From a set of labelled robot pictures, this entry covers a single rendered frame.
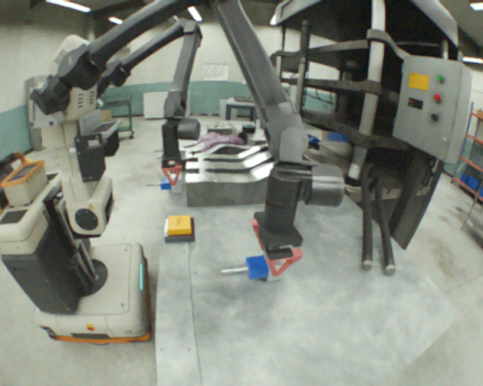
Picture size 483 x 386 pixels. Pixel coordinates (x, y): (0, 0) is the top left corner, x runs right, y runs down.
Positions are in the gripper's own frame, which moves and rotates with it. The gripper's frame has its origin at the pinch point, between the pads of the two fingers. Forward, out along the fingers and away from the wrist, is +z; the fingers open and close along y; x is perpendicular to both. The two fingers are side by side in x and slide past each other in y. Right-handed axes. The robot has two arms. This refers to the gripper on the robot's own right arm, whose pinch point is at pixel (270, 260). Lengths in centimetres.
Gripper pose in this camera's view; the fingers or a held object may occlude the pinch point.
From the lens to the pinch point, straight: 46.0
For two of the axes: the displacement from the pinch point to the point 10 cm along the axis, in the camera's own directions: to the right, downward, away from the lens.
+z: -0.6, 8.8, 4.7
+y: -2.2, -4.7, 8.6
